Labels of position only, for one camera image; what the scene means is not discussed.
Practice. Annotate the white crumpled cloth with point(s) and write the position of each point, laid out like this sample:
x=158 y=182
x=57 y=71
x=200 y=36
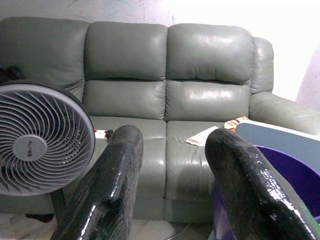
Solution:
x=197 y=138

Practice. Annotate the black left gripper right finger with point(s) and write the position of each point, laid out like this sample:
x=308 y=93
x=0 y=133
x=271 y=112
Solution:
x=245 y=187

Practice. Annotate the black floor fan grey grille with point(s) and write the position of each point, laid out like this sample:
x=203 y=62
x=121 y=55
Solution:
x=30 y=147

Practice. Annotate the grey-green leather sofa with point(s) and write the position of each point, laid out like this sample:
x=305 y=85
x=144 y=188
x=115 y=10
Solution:
x=160 y=100

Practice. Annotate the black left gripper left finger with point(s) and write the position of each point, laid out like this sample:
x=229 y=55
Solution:
x=115 y=175

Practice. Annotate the pale blue flat board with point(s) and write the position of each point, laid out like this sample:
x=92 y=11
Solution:
x=275 y=137

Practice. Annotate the black power plug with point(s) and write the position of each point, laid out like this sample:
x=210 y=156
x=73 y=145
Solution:
x=109 y=134

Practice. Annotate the purple plastic rubbish bin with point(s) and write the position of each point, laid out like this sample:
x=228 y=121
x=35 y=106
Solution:
x=287 y=170

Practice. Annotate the white power strip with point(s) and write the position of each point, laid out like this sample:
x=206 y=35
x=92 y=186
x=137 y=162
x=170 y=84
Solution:
x=99 y=135

